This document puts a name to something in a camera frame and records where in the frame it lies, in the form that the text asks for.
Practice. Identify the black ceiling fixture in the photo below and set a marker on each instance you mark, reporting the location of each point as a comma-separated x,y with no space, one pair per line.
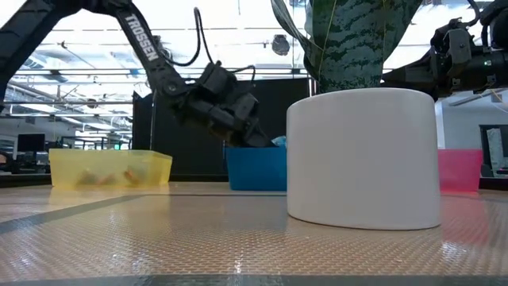
281,45

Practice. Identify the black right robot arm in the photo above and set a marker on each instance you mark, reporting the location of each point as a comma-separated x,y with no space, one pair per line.
496,63

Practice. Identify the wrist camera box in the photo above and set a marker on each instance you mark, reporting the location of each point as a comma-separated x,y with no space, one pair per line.
216,81
452,37

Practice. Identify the black computer monitor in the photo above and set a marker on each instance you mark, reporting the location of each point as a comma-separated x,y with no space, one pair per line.
31,143

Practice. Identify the blue plastic bin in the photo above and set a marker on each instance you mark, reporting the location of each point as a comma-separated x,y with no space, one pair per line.
254,168

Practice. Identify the red plastic bin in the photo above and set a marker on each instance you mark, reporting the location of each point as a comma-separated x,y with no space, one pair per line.
458,171

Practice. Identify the silicone baking mat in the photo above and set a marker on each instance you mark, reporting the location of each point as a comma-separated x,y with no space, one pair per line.
238,246

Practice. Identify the black aluminium rig frame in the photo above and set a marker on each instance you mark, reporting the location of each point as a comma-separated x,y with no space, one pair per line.
24,180

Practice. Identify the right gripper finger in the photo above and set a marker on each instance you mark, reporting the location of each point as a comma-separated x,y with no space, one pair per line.
412,77

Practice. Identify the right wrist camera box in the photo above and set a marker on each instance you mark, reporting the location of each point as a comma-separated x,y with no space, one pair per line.
452,37

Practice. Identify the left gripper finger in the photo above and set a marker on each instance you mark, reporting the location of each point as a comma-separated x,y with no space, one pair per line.
254,140

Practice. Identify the green snake plant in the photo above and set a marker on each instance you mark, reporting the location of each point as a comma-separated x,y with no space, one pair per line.
353,43

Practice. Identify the black partition panel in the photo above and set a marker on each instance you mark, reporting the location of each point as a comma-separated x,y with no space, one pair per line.
166,139
285,107

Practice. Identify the black framed board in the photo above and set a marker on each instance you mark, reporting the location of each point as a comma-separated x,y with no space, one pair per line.
482,151

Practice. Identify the yellow plastic bin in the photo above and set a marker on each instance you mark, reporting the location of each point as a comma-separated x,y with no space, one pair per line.
111,159

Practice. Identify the white round plant pot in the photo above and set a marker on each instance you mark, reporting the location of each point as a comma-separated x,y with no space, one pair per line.
363,159

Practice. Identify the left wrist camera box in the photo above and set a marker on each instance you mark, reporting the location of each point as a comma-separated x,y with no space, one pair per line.
216,81

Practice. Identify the horizontal metal beam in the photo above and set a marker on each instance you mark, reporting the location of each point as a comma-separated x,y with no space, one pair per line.
99,72

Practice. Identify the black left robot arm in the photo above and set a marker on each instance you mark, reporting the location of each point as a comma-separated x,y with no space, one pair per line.
141,35

